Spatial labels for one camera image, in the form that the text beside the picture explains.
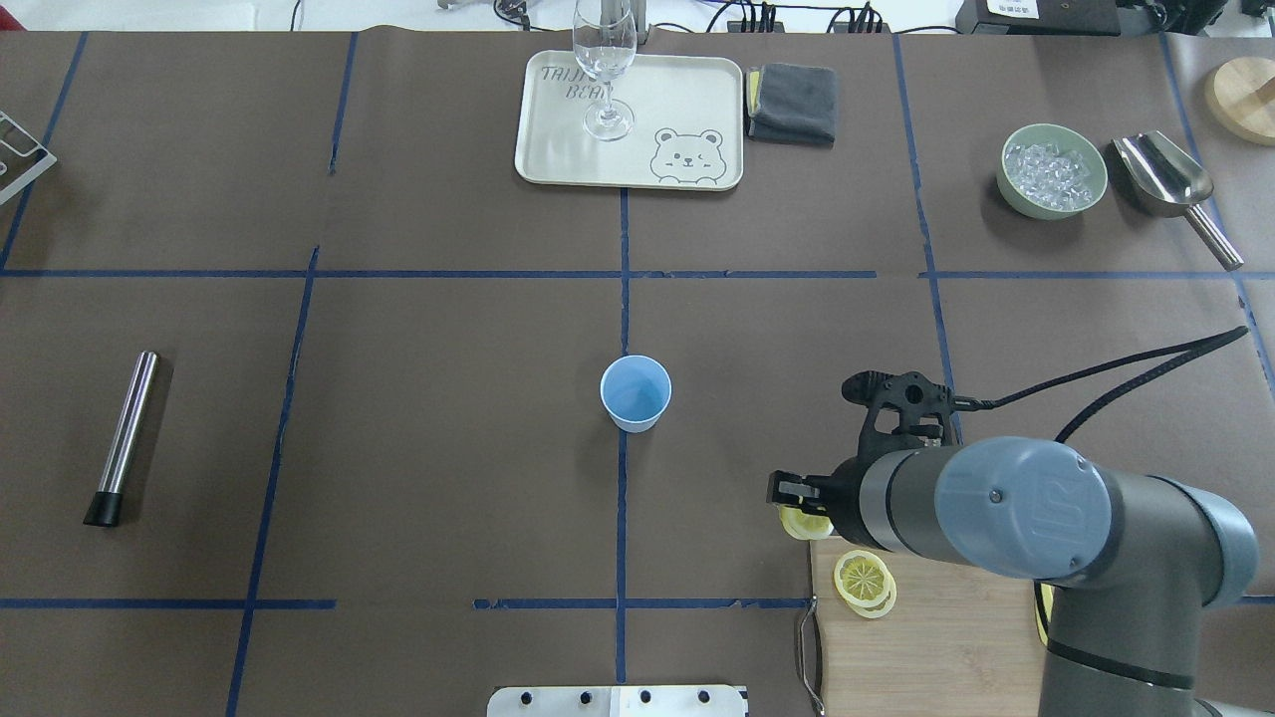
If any cream bear serving tray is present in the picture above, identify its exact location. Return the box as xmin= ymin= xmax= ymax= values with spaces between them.
xmin=514 ymin=50 xmax=745 ymax=191

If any steel ice scoop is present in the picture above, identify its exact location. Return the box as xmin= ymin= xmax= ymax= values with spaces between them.
xmin=1112 ymin=130 xmax=1246 ymax=272

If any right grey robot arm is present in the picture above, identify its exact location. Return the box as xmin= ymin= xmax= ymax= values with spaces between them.
xmin=769 ymin=371 xmax=1260 ymax=716

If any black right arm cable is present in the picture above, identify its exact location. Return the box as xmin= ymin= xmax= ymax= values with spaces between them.
xmin=951 ymin=327 xmax=1250 ymax=444

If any steel muddler black tip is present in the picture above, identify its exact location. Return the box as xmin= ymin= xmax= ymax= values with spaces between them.
xmin=82 ymin=351 xmax=159 ymax=528

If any light blue plastic cup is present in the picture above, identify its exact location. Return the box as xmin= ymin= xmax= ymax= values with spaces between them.
xmin=601 ymin=355 xmax=672 ymax=434

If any black box device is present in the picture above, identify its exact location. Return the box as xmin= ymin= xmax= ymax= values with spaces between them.
xmin=955 ymin=1 xmax=1121 ymax=37

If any clear wine glass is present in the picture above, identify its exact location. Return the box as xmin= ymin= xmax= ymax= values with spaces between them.
xmin=571 ymin=1 xmax=638 ymax=142

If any yellow lemon slice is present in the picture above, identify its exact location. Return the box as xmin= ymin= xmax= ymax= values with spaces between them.
xmin=833 ymin=550 xmax=898 ymax=620
xmin=779 ymin=506 xmax=835 ymax=541

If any bamboo cutting board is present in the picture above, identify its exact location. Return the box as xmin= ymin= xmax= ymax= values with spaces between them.
xmin=810 ymin=538 xmax=1046 ymax=716

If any black power strip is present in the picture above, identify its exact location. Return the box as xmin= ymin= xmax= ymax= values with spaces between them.
xmin=705 ymin=1 xmax=890 ymax=34

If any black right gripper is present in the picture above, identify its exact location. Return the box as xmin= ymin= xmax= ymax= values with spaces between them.
xmin=766 ymin=370 xmax=959 ymax=538

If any yellow plastic knife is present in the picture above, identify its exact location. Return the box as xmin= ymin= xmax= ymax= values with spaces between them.
xmin=1033 ymin=582 xmax=1054 ymax=647

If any round wooden stand base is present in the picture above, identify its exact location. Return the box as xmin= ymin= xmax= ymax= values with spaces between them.
xmin=1205 ymin=56 xmax=1274 ymax=145

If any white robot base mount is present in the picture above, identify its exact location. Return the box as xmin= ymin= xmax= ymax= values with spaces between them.
xmin=486 ymin=684 xmax=750 ymax=716

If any green bowl of ice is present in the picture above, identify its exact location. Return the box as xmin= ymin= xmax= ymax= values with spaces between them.
xmin=996 ymin=122 xmax=1111 ymax=221

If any folded grey cloth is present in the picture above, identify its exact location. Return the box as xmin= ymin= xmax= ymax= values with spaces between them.
xmin=745 ymin=63 xmax=842 ymax=145

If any white wire cup rack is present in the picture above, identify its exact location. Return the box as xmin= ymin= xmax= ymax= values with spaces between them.
xmin=0 ymin=111 xmax=57 ymax=204

